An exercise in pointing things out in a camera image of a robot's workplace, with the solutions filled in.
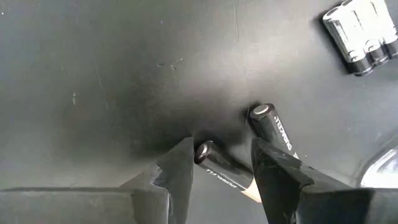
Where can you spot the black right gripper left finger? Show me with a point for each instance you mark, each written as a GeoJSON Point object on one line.
{"type": "Point", "coordinates": [77, 208]}

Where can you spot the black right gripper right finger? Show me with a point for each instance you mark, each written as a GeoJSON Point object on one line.
{"type": "Point", "coordinates": [326, 208]}

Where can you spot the black copper AAA battery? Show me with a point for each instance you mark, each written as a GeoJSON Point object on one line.
{"type": "Point", "coordinates": [217, 165]}
{"type": "Point", "coordinates": [270, 127]}

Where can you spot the clear plastic bin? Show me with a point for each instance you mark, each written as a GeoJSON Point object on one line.
{"type": "Point", "coordinates": [385, 171]}

